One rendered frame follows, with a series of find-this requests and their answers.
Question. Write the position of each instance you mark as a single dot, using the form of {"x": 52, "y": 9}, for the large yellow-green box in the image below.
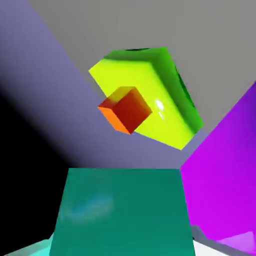
{"x": 170, "y": 120}

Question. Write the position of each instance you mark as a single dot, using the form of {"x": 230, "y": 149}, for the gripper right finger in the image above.
{"x": 204, "y": 250}

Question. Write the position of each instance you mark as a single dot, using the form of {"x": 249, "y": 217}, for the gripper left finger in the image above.
{"x": 38, "y": 249}

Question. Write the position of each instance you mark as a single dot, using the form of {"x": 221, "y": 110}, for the small teal cube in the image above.
{"x": 124, "y": 212}

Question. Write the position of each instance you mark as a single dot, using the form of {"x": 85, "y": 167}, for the large magenta box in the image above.
{"x": 222, "y": 180}

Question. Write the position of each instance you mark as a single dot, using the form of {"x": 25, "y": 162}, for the small orange cube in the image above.
{"x": 130, "y": 112}

